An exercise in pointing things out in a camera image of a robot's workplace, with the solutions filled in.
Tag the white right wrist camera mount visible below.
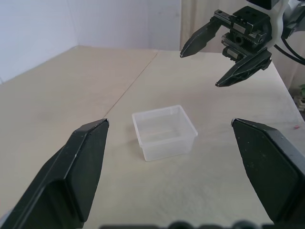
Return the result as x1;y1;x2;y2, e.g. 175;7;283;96
247;0;290;48

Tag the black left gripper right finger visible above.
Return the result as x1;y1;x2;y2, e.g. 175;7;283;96
231;117;305;229

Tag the clear plastic square container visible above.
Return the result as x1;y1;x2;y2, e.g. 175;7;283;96
132;104;199;163

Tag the green potted plant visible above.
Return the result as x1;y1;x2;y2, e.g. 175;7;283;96
295;83;305;107

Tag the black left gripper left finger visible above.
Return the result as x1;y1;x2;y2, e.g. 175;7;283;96
0;118;110;229

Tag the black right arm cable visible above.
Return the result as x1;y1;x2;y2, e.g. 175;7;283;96
273;35;305;65

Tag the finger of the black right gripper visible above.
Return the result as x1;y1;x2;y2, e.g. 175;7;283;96
215;49;273;88
179;18;226;59

